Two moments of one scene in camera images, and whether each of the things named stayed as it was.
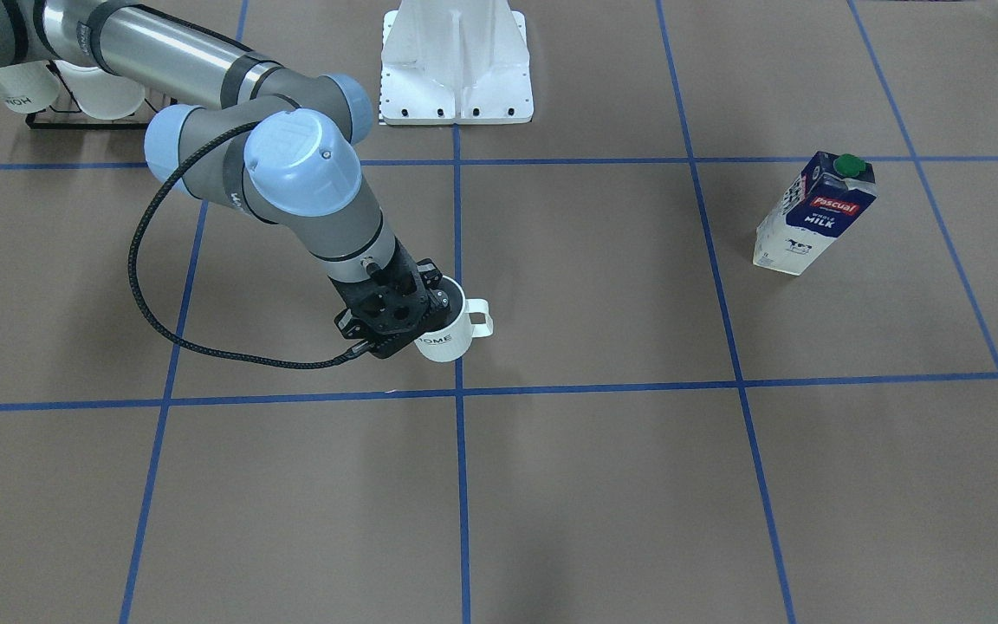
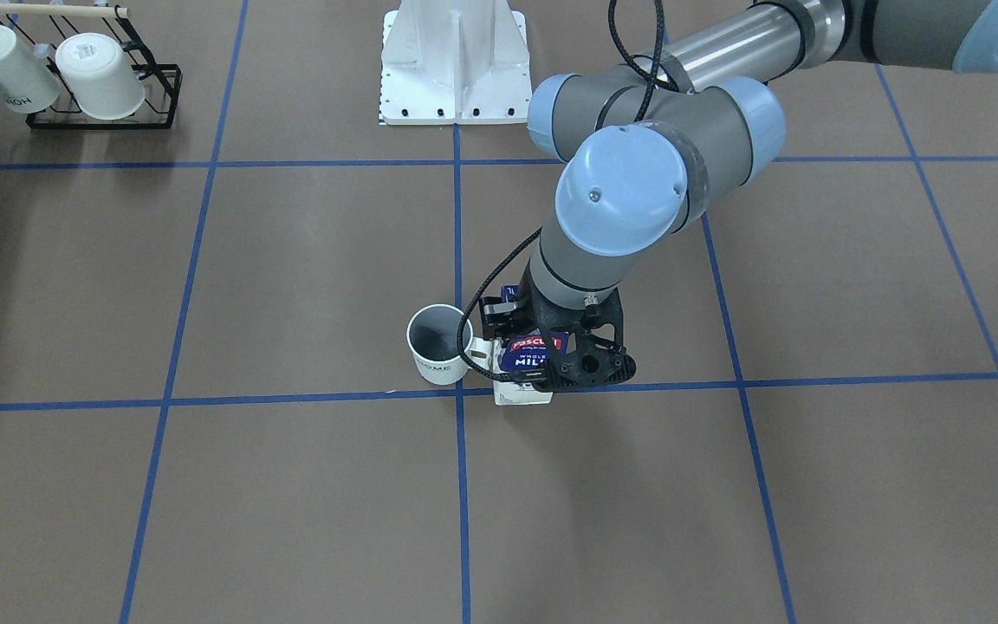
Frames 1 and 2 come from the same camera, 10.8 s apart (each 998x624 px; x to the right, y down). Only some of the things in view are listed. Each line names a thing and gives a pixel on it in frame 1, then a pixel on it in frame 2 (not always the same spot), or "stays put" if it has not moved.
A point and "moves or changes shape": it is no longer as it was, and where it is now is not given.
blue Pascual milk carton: [828, 199] -> [521, 359]
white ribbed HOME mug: [451, 341] moves or changes shape
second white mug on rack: [100, 94] stays put
